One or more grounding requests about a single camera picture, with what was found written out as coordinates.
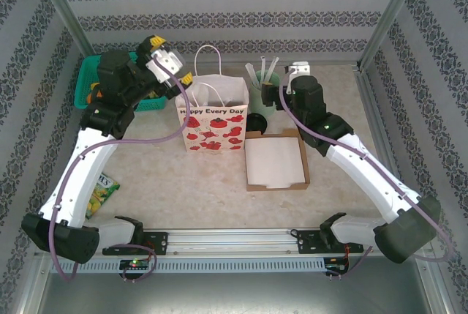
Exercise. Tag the brown cardboard tray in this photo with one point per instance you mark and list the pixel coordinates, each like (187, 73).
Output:
(305, 160)

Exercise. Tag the red white paper gift bag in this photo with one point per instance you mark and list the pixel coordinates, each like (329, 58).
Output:
(215, 134)

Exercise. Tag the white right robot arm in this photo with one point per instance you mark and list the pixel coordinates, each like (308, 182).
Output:
(369, 171)

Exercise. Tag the orange carrot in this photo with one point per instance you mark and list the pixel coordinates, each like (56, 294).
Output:
(90, 98)

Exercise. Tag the teal plastic basket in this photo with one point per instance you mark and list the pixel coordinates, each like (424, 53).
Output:
(86, 80)

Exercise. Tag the mint green straw holder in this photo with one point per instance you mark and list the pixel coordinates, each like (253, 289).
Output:
(261, 103)

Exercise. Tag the black plastic cup lid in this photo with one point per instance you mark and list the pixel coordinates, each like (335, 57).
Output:
(257, 122)

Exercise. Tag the white napkin stack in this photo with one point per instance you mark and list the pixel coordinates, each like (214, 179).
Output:
(274, 160)

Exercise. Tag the green candy bag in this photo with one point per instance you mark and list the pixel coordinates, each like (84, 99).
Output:
(104, 189)

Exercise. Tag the small controller board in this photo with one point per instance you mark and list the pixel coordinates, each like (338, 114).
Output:
(135, 264)
(336, 265)

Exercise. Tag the grey metal panel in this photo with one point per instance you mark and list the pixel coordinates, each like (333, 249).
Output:
(234, 295)

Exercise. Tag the aluminium side rail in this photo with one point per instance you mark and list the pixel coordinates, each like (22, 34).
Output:
(73, 142)
(376, 109)

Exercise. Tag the aluminium frame post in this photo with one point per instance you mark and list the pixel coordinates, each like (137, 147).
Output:
(391, 14)
(62, 10)

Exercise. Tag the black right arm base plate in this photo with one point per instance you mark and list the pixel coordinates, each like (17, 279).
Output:
(307, 242)

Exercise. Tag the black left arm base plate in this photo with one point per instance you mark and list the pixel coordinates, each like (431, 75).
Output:
(157, 242)

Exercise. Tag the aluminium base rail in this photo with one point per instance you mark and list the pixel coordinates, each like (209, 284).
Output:
(230, 241)

